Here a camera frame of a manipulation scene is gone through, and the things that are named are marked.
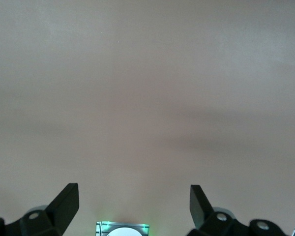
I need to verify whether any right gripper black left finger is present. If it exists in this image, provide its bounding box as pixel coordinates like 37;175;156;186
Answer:
0;182;79;236

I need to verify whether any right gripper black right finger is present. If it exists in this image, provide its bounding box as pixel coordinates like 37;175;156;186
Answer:
189;185;286;236

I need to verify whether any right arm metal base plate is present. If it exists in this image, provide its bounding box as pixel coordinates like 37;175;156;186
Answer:
95;220;151;236

